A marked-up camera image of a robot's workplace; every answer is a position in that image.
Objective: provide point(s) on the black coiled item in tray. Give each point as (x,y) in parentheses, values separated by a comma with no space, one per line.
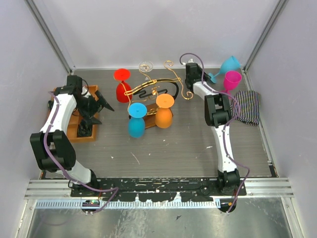
(83,130)

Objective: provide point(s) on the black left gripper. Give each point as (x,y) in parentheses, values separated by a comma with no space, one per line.
(98,107)

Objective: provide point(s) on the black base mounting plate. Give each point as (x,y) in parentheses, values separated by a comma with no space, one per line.
(152,189)

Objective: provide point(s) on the clear wine glass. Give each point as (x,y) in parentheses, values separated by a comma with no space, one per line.
(145,67)

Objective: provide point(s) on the aluminium frame rail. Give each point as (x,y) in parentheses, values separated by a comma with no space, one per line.
(55,193)

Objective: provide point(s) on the light blue wine glass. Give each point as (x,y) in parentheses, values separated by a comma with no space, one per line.
(232,63)

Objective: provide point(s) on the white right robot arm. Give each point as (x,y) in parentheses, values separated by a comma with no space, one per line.
(217,114)

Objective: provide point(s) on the wooden compartment tray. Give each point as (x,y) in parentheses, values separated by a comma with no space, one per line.
(75,113)

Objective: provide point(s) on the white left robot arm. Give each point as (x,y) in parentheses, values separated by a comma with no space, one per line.
(53,151)

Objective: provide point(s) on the striped cloth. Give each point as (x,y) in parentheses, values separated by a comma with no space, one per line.
(247,108)

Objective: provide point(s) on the red wine glass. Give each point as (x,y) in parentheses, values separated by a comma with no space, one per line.
(121,75)

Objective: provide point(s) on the magenta wine glass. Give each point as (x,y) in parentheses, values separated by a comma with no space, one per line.
(231,81)

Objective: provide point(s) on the gold wire wine glass rack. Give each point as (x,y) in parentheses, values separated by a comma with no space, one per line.
(149,90)

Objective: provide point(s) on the orange wine glass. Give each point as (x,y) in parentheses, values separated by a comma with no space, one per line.
(164,115)

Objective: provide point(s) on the blue wine glass front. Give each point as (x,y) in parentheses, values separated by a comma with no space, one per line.
(136,126)

